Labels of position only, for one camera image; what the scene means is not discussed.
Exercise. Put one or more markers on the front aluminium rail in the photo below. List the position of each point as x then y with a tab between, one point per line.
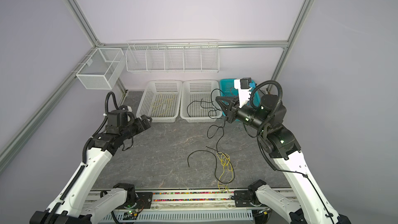
213	199

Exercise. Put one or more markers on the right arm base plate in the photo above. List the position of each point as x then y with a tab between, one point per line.
245	198

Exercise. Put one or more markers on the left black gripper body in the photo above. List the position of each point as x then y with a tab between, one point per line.
138	126

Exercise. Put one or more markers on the white mesh wall box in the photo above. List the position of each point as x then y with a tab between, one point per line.
102	69

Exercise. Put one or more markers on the white plastic basket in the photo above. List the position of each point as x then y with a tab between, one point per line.
161	100
198	101

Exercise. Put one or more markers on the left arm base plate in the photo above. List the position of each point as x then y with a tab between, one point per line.
143	201

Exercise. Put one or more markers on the teal plastic basket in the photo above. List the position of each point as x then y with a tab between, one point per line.
228	90

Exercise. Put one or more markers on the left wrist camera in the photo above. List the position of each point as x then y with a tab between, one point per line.
125	107

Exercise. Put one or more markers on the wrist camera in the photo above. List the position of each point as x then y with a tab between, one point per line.
244	87
125	107

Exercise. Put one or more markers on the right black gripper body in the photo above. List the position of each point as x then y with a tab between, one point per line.
244	117

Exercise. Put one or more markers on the middle white plastic basket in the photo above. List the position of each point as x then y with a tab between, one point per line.
198	101

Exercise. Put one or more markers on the long white wire rack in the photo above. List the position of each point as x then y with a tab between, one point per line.
172	55

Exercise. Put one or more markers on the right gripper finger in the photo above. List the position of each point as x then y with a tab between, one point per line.
229	114
227	101

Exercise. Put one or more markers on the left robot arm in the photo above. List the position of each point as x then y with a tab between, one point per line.
68	207

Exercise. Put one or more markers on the left white plastic basket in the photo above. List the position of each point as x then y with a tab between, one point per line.
161	100

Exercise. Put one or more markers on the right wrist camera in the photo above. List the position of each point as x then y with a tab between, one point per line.
244	87

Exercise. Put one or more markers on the white slotted cable duct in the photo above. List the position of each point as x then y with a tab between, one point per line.
180	217

